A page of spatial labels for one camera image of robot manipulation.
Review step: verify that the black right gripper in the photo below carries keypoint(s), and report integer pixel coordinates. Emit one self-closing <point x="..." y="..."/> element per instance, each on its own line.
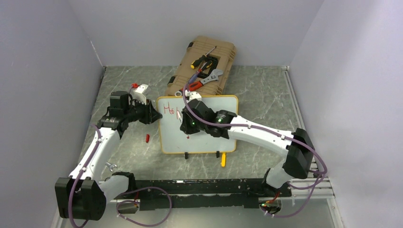
<point x="185" y="127"/>

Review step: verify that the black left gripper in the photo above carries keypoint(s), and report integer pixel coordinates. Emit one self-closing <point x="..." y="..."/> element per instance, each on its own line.
<point x="150" y="115"/>

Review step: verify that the white red whiteboard marker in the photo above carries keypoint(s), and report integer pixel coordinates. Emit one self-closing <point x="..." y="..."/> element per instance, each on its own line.
<point x="179" y="116"/>

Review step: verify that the yellow framed whiteboard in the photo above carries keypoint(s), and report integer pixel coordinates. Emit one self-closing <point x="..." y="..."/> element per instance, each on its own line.
<point x="174" y="141"/>

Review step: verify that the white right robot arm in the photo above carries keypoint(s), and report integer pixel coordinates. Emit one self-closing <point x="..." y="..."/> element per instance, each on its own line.
<point x="295" y="148"/>

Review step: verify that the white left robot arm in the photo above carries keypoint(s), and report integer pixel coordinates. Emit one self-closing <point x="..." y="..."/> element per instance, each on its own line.
<point x="81" y="195"/>

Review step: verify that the yellow black screwdriver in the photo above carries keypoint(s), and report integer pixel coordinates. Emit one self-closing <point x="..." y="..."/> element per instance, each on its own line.
<point x="197" y="62"/>

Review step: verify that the small silver wrench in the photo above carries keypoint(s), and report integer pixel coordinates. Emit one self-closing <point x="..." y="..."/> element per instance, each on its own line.
<point x="111" y="166"/>

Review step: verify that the tan plastic tool case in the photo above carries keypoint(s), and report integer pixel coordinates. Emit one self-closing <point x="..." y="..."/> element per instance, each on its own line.
<point x="211" y="59"/>

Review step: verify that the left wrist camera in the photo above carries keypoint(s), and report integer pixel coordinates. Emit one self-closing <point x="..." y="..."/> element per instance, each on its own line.
<point x="138" y="92"/>

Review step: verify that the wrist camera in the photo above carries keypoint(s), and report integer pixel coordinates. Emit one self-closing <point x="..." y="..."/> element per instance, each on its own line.
<point x="138" y="92"/>
<point x="191" y="95"/>

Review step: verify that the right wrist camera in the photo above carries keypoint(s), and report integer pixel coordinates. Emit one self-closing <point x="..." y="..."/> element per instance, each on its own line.
<point x="191" y="95"/>

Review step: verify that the red handled adjustable wrench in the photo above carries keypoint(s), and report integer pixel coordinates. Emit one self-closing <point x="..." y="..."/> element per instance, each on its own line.
<point x="203" y="81"/>

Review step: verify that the blue handled screwdriver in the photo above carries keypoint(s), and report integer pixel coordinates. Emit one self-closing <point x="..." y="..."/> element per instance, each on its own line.
<point x="204" y="67"/>

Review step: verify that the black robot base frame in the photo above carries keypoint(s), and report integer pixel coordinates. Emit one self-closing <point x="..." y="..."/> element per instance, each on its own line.
<point x="248" y="193"/>

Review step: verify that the aluminium rail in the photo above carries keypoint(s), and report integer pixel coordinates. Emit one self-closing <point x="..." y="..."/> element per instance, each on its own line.
<point x="302" y="188"/>

